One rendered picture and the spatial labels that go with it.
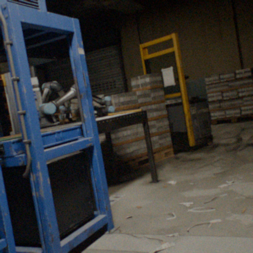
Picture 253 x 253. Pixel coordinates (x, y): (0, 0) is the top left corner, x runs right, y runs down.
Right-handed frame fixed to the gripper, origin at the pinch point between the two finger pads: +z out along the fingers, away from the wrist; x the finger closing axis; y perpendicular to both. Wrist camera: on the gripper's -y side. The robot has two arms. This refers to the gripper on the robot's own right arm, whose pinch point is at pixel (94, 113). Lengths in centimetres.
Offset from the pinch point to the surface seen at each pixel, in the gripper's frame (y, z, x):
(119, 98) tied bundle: 15, 11, -55
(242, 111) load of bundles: -53, 103, -538
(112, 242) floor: -86, -161, 126
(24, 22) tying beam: 59, -160, 162
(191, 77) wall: 65, 312, -635
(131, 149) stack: -56, 5, -57
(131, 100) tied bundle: 10, 5, -71
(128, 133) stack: -34, 4, -55
